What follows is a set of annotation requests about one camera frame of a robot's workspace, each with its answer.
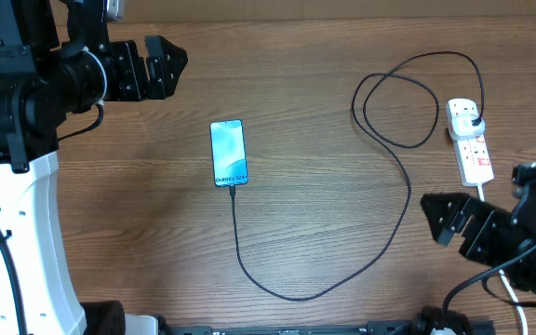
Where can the white power strip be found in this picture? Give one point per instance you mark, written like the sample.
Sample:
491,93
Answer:
472,155

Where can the white charger plug adapter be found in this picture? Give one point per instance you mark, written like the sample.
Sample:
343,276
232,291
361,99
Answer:
462,127

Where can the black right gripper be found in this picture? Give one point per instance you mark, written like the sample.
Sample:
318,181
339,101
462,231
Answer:
486,220

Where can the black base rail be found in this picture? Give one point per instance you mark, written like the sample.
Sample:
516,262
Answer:
402,327

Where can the Samsung Galaxy smartphone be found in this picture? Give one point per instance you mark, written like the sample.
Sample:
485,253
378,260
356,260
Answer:
230,165

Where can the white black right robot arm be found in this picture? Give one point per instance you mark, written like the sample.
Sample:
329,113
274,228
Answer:
521,269

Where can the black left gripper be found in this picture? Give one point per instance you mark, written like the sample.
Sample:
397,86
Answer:
163,83

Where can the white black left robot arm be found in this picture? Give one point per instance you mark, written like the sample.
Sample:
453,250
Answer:
42,80

